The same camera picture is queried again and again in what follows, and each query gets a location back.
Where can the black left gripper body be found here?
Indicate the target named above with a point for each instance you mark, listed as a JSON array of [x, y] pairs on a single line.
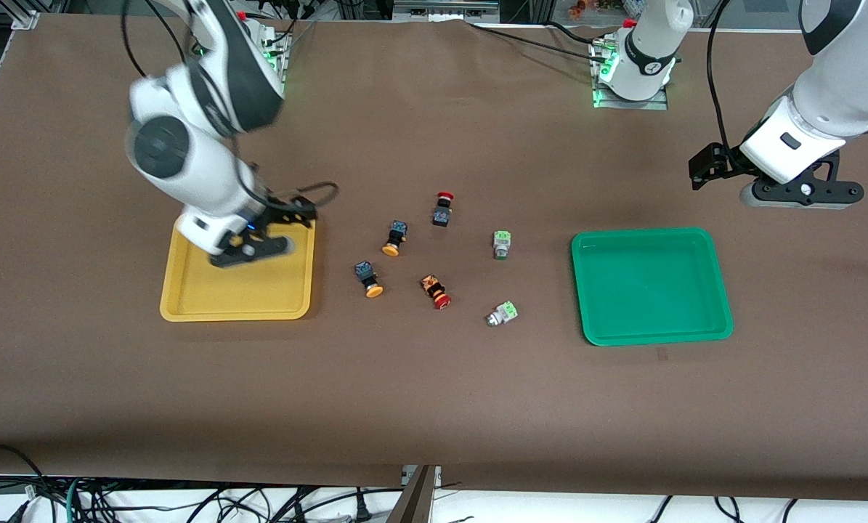
[[724, 164]]

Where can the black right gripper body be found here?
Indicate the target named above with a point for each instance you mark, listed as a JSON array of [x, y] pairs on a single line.
[[282, 212]]

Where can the yellow push button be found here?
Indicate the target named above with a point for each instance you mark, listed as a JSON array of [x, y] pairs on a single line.
[[396, 236], [367, 274]]

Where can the green push button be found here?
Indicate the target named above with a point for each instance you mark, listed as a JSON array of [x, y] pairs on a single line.
[[503, 240], [508, 311]]

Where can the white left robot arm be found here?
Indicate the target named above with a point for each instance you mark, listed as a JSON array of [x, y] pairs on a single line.
[[833, 94]]

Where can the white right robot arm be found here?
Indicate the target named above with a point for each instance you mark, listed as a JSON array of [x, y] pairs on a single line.
[[187, 174]]

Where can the yellow plastic tray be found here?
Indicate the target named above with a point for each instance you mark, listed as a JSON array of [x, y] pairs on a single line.
[[259, 290]]

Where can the green plastic tray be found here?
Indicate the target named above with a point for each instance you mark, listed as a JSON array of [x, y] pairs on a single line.
[[651, 287]]

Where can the red button black body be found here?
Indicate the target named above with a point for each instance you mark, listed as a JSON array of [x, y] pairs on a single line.
[[442, 214]]

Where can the red button orange body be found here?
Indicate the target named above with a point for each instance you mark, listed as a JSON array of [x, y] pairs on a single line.
[[431, 285]]

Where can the colourful background object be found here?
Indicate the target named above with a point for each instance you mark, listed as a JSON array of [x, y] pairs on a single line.
[[593, 7]]

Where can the brown table cloth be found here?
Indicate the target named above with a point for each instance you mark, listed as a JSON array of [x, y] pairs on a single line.
[[434, 399]]

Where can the grey background device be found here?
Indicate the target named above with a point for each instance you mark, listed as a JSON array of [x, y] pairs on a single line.
[[441, 9]]

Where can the aluminium frame profile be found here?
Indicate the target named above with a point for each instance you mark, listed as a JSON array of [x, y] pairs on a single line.
[[25, 14]]

